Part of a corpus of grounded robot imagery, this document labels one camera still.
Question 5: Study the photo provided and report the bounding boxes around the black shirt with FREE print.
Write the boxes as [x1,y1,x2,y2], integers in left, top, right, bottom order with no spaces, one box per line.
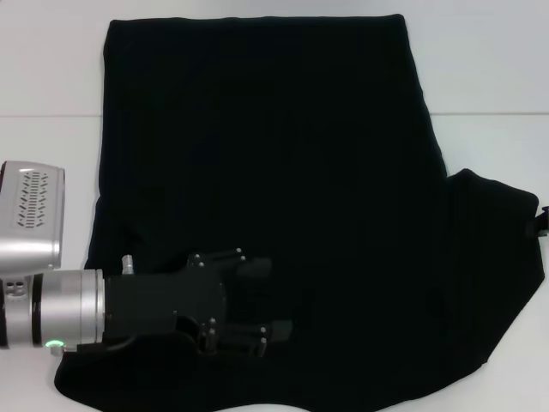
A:
[53,14,546,403]

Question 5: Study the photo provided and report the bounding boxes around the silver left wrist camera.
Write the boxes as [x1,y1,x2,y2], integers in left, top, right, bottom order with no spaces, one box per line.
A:
[0,161,67,273]

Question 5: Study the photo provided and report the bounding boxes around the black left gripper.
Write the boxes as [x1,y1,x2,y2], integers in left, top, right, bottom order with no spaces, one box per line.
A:
[103,247,295,358]

